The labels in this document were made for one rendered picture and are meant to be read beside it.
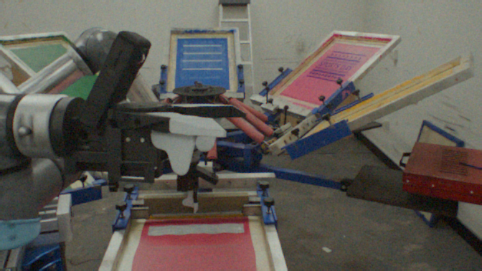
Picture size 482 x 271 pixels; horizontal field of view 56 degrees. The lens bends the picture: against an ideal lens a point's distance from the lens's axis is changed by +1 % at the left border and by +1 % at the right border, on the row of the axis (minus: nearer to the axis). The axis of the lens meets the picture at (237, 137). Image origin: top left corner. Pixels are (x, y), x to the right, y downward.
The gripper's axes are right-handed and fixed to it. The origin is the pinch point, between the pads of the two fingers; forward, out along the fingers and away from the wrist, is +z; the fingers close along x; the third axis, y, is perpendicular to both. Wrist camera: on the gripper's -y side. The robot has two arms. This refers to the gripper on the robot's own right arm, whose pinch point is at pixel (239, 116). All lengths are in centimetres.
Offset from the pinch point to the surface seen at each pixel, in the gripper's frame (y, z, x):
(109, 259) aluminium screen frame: 58, -52, -81
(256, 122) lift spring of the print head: 27, -16, -190
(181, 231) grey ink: 58, -35, -107
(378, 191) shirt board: 52, 44, -156
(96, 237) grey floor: 134, -145, -264
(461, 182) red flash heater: 40, 71, -133
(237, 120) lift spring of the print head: 25, -25, -179
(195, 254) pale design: 60, -26, -92
